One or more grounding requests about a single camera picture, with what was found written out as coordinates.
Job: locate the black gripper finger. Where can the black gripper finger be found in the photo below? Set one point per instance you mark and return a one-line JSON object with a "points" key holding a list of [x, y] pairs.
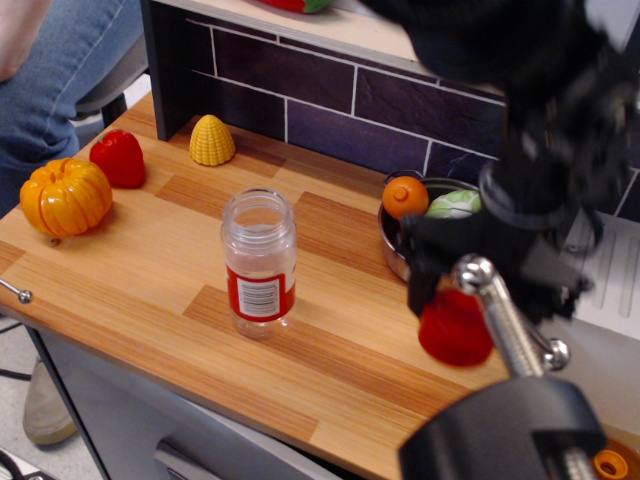
{"points": [[422, 287]]}

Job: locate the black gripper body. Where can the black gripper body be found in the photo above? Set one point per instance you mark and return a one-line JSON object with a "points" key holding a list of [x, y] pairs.
{"points": [[540, 283]]}

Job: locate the red plastic cap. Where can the red plastic cap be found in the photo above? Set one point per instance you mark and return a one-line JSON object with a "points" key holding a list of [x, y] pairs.
{"points": [[453, 331]]}

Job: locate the clear plastic jar red label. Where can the clear plastic jar red label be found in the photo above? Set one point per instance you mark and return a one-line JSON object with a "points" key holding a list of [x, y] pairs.
{"points": [[259, 237]]}

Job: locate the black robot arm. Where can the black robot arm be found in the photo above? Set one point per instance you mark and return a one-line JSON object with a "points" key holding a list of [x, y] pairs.
{"points": [[570, 100]]}

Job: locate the orange clamp cap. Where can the orange clamp cap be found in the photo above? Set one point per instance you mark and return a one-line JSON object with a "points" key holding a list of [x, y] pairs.
{"points": [[610, 465]]}

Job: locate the white grooved drain board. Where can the white grooved drain board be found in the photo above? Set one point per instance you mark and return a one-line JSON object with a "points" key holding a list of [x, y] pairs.
{"points": [[613, 267]]}

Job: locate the green toy cabbage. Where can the green toy cabbage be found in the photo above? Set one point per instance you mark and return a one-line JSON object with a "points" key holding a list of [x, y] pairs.
{"points": [[455, 205]]}

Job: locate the orange toy fruit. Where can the orange toy fruit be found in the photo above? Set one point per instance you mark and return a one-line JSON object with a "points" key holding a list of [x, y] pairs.
{"points": [[405, 195]]}

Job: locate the silver metal pot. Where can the silver metal pot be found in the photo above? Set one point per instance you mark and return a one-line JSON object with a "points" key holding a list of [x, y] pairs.
{"points": [[389, 227]]}

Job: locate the black clamp with metal screw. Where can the black clamp with metal screw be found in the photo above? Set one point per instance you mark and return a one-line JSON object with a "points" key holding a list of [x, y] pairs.
{"points": [[531, 426]]}

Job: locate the dark shelf with brick backsplash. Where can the dark shelf with brick backsplash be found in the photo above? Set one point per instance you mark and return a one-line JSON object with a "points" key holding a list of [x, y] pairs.
{"points": [[353, 109]]}

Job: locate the yellow toy corn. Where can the yellow toy corn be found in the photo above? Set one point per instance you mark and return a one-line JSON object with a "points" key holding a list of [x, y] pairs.
{"points": [[211, 143]]}

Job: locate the red green toy on shelf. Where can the red green toy on shelf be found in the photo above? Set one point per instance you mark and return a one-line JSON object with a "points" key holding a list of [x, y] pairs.
{"points": [[299, 6]]}

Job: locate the red toy bell pepper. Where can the red toy bell pepper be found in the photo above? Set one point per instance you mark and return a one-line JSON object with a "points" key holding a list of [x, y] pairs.
{"points": [[119, 155]]}

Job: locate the orange toy pumpkin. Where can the orange toy pumpkin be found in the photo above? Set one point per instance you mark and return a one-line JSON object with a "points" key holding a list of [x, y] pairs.
{"points": [[66, 197]]}

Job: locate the grey office chair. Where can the grey office chair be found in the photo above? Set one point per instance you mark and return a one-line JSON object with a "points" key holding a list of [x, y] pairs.
{"points": [[107, 98]]}

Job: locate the small metal rod with ball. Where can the small metal rod with ball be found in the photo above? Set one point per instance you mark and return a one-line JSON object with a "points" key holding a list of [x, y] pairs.
{"points": [[24, 296]]}

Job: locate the beige shoe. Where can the beige shoe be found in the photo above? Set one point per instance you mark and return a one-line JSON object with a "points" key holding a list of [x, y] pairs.
{"points": [[46, 419]]}

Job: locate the person leg in jeans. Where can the person leg in jeans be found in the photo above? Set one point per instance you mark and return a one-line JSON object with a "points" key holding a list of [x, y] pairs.
{"points": [[53, 53]]}

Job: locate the grey drawer handle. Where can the grey drawer handle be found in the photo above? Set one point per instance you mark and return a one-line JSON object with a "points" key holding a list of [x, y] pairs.
{"points": [[173, 464]]}

